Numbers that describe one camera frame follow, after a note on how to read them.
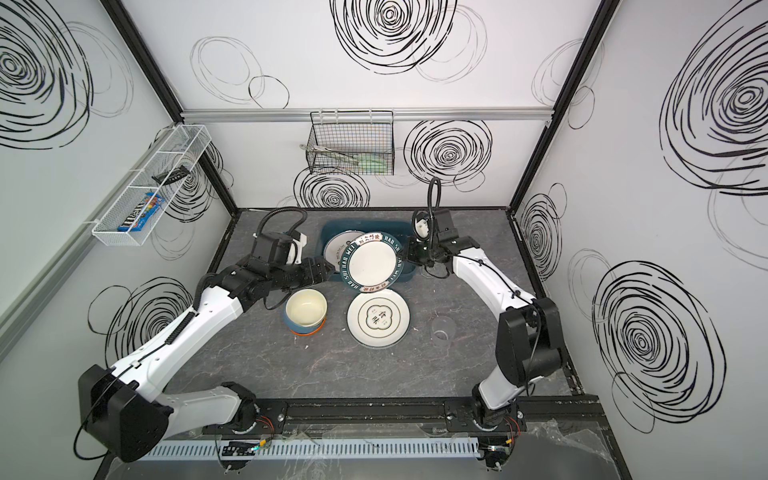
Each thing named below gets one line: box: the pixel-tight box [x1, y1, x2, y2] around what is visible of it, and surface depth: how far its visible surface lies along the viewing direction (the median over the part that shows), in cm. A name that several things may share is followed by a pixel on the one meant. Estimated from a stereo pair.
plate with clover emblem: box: [346, 290, 411, 349], surface depth 91 cm
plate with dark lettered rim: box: [340, 232, 405, 293], surface depth 89 cm
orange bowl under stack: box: [284, 312, 328, 337], surface depth 83 cm
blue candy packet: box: [117, 192, 165, 232], surface depth 72 cm
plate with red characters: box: [323, 229, 365, 271], surface depth 111 cm
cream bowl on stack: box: [285, 288, 328, 327], surface depth 87 cm
